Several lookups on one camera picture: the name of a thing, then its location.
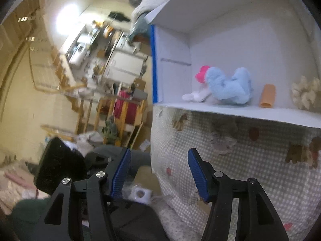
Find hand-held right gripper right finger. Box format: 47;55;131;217
188;148;290;241

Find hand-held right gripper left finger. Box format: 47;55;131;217
33;148;132;241

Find white sock with blue print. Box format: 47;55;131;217
182;84;213;103

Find tan sock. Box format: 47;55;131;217
259;83;276;109

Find cream scrunchie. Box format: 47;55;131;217
291;76;321;111

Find blue cardboard box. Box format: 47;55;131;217
144;0;321;130

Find white tape roll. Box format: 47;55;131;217
132;186;153;204

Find brown patterned scrunchie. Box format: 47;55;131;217
210;128;237;155

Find printed checkered blanket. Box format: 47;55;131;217
129;0;321;241

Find wooden rack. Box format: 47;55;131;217
75;90;147;148

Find red bag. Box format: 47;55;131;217
114;90;141;126

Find grey bin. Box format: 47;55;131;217
132;88;148;101

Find white kitchen cabinets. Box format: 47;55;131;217
104;30;148;81

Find teal cushion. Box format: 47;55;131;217
128;14;152;42

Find dark hanging clothes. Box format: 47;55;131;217
108;10;131;22

